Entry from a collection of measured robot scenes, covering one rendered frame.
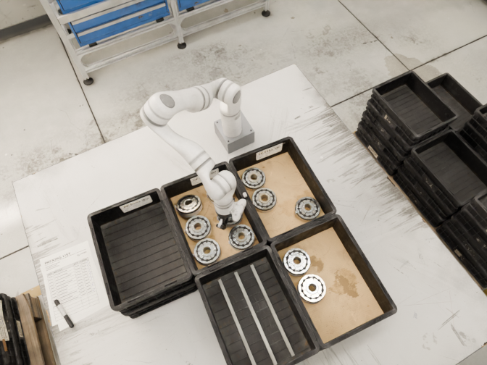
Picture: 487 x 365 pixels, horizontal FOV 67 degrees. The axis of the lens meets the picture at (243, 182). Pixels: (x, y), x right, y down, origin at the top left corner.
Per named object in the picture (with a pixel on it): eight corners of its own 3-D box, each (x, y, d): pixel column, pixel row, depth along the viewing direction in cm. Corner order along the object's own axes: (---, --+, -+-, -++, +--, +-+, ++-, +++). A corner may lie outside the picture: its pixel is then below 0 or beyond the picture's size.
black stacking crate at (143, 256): (97, 226, 155) (86, 215, 145) (164, 199, 160) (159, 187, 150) (122, 316, 138) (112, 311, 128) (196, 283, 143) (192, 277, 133)
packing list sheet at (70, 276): (35, 261, 160) (34, 261, 160) (87, 237, 165) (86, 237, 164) (54, 334, 146) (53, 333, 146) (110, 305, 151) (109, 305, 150)
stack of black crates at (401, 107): (353, 133, 254) (371, 87, 215) (388, 116, 260) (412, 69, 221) (389, 178, 238) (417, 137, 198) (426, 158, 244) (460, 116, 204)
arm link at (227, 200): (227, 185, 136) (209, 200, 133) (224, 163, 123) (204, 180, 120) (240, 196, 134) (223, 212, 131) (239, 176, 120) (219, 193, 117)
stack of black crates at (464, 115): (399, 110, 263) (411, 88, 242) (432, 94, 269) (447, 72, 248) (438, 152, 246) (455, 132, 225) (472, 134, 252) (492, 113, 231)
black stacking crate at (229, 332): (198, 284, 143) (193, 277, 133) (267, 253, 148) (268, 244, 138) (239, 391, 126) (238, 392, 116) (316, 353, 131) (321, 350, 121)
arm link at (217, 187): (213, 204, 125) (186, 173, 124) (232, 187, 128) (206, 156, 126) (218, 202, 118) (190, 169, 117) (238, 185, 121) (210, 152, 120)
